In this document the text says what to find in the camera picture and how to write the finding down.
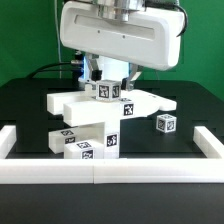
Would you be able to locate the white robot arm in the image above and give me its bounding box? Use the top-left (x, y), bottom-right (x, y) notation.
top-left (60, 0), bottom-right (188, 89)

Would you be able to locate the black cable bundle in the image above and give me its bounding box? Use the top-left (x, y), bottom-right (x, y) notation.
top-left (26, 61), bottom-right (84, 80)

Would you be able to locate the white U-shaped fence frame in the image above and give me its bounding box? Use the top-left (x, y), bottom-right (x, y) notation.
top-left (0, 125), bottom-right (224, 184)

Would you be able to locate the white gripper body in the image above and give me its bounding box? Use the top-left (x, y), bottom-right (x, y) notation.
top-left (60, 1), bottom-right (184, 70)

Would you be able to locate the white chair seat part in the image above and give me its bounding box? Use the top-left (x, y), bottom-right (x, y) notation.
top-left (77, 120), bottom-right (120, 159)

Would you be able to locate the white hanging cable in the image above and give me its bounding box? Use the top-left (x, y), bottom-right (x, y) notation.
top-left (53, 0), bottom-right (64, 80)

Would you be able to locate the white chair back part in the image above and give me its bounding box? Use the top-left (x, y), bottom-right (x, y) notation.
top-left (47, 89), bottom-right (177, 127)

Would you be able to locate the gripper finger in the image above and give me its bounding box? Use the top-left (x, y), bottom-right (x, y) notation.
top-left (87, 54), bottom-right (102, 81)
top-left (121, 63), bottom-right (143, 91)

